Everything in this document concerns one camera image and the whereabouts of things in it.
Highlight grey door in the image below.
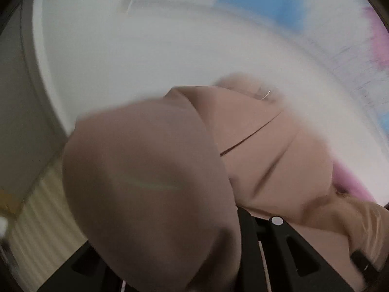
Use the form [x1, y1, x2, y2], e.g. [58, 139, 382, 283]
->
[1, 8, 62, 214]

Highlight pink floral bed sheet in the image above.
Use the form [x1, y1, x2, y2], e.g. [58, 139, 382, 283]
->
[332, 160, 376, 202]

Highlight colourful wall map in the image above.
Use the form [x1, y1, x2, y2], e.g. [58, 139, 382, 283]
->
[121, 0, 388, 131]

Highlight dusty pink jacket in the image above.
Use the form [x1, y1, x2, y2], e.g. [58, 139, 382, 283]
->
[63, 74, 388, 291]

